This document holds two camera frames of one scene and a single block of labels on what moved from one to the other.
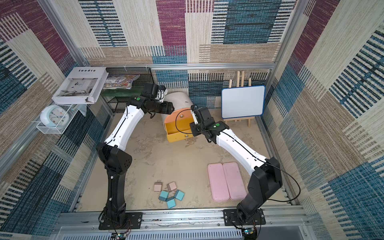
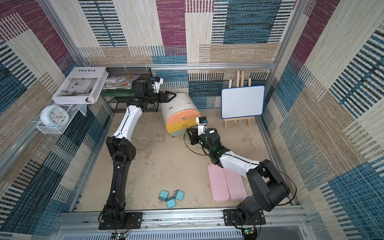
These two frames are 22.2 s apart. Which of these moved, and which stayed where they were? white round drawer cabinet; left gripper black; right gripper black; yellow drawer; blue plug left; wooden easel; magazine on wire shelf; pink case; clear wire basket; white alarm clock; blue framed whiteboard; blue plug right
Moved: left gripper black; white round drawer cabinet; yellow drawer; right gripper black
Stayed: magazine on wire shelf; wooden easel; clear wire basket; blue plug left; pink case; blue framed whiteboard; blue plug right; white alarm clock
